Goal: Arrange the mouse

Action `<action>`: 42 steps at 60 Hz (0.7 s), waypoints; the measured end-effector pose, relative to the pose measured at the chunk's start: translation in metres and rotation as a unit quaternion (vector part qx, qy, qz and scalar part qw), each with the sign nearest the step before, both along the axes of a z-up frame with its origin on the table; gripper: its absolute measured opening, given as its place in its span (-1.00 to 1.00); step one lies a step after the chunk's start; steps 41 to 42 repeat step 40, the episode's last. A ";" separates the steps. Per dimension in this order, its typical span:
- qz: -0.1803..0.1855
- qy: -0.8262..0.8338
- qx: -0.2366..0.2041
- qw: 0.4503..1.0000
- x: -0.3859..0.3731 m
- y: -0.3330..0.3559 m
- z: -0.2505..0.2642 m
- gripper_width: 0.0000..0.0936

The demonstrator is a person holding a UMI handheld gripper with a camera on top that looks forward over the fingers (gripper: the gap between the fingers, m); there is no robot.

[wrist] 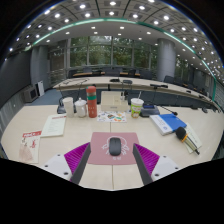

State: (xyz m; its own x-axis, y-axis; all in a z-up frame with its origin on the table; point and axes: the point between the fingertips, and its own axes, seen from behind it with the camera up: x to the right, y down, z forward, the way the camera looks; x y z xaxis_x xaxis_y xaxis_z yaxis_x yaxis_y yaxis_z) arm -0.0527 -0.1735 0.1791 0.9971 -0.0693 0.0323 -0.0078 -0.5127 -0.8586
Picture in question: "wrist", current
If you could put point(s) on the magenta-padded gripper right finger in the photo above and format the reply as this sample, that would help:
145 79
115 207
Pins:
148 160

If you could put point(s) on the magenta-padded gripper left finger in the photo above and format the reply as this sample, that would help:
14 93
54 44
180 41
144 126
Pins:
76 158

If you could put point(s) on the black computer mouse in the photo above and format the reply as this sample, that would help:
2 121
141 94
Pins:
115 146

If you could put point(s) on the pink mouse pad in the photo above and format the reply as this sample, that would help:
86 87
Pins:
98 150

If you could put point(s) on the white paper leaflet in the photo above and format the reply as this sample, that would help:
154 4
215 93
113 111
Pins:
54 125

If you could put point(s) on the blue and white book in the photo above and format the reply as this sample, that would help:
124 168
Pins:
166 124

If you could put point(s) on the black orange white handheld tool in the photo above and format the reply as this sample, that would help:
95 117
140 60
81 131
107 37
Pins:
181 134

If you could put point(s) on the red and white leaflet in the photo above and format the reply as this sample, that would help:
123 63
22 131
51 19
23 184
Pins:
30 146

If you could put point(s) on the white lidded mug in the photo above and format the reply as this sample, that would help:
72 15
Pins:
81 108

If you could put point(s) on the tall white cup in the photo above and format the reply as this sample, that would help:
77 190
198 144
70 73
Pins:
69 107

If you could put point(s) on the pale green booklet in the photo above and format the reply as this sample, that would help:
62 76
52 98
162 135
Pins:
195 136

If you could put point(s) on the white paper cup green print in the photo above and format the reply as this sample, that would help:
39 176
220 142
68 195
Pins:
136 108

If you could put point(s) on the colourful sticker sheet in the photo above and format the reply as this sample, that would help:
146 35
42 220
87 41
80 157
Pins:
111 116

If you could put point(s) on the red bottle with green band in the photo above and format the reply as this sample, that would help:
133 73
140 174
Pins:
91 103

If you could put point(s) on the long curved conference table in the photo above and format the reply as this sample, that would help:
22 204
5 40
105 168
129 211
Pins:
100 82

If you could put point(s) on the black office chairs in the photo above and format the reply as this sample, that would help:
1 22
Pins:
169 79

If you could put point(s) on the ceiling lights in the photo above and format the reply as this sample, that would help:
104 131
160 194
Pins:
94 32

